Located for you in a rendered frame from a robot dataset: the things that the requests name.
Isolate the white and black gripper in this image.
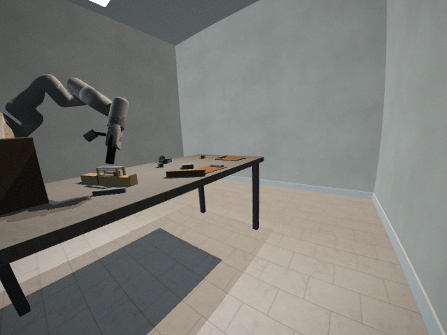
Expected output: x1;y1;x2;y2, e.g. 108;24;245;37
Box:
105;123;125;164

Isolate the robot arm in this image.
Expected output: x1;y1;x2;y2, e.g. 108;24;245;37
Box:
0;74;129;139

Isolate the brown wooden bar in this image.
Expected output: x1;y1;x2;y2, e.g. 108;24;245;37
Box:
166;169;206;177

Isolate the grey square stick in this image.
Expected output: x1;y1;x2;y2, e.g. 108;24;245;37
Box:
92;187;127;196

